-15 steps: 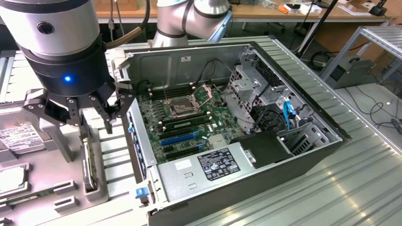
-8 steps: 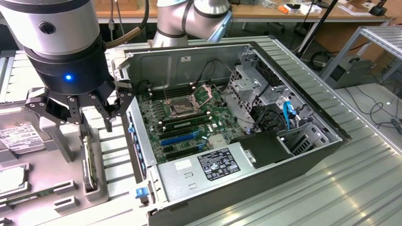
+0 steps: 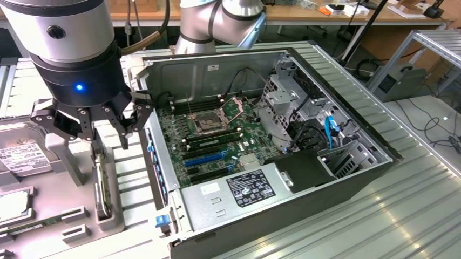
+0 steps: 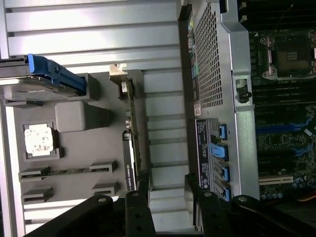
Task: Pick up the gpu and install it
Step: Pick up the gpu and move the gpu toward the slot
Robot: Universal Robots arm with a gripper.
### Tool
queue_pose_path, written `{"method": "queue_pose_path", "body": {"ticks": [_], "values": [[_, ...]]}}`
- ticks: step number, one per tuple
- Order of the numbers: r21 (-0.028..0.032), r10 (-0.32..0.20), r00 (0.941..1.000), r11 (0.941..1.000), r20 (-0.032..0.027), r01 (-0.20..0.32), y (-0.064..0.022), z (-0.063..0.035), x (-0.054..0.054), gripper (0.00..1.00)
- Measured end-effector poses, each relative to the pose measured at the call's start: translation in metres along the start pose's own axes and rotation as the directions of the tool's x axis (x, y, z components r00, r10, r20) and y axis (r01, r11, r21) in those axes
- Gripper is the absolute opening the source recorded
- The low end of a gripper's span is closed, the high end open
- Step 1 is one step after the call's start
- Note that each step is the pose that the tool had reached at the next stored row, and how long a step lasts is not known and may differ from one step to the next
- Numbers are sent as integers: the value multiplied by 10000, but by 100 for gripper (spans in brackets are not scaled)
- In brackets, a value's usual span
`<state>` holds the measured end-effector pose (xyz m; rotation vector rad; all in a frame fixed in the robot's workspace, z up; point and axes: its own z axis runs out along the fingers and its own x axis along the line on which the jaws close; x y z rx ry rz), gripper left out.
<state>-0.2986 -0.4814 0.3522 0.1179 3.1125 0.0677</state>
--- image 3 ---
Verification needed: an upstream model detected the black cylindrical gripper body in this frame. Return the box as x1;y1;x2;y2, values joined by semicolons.
28;40;133;112

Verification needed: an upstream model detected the green graphics card black cooler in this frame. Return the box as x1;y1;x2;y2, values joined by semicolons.
89;129;114;218

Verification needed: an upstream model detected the silver hard disk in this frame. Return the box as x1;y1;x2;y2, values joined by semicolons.
0;121;60;178

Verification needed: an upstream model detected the CPU socket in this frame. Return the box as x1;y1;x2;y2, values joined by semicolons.
188;110;231;135

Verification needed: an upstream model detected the black expansion slot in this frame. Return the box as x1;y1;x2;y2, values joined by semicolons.
189;167;233;185
181;147;219;160

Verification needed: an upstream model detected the installed RAM stick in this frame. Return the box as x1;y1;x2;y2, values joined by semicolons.
185;133;243;151

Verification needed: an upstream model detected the grey parts rack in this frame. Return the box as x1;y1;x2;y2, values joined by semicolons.
0;131;125;259

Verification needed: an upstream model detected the green Dell motherboard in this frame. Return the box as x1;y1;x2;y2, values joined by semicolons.
156;97;284;189

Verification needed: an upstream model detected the silver CPU chip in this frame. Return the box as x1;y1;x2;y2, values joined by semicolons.
0;190;30;222

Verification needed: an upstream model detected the silver chipset heatsink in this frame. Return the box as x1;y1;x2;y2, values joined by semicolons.
236;154;261;169

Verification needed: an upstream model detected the blue case latch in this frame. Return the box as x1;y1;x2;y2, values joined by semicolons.
153;214;171;229

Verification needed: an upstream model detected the green RAM stick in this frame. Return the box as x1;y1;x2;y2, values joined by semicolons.
0;216;61;236

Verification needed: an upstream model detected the silver power supply unit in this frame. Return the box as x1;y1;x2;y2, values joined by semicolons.
179;161;295;233

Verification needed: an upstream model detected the metal disk bay cage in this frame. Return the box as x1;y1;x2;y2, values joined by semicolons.
259;74;324;141

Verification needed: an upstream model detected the open black PC case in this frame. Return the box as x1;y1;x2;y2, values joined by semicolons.
124;47;403;259

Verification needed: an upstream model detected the long wooden desk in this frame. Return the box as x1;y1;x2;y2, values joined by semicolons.
102;0;455;28

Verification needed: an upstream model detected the orange and black box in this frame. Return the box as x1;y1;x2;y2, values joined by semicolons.
318;4;343;16

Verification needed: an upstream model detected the black tripod pole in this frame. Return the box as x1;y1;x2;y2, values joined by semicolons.
339;0;390;62

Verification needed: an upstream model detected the white box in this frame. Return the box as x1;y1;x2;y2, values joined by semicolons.
342;4;370;16

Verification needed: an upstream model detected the grey metal box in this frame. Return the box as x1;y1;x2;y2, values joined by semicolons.
372;65;431;103

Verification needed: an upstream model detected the brown cardboard box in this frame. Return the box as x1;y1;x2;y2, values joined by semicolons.
395;0;427;11

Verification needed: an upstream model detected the black desk device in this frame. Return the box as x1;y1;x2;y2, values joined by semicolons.
422;0;447;19

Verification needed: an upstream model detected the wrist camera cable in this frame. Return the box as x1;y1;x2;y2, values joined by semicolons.
120;0;171;56

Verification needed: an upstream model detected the black power wire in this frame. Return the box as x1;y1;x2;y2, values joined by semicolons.
228;68;269;98

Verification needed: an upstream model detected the black wire bundle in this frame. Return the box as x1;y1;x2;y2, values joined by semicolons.
289;121;324;153

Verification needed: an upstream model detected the blue SATA wire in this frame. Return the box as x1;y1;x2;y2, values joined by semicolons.
323;115;342;151

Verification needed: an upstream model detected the black cable with plug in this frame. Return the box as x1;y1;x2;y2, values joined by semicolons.
398;97;461;154

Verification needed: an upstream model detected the aluminium profile frame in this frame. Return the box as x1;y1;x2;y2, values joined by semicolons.
364;29;461;95

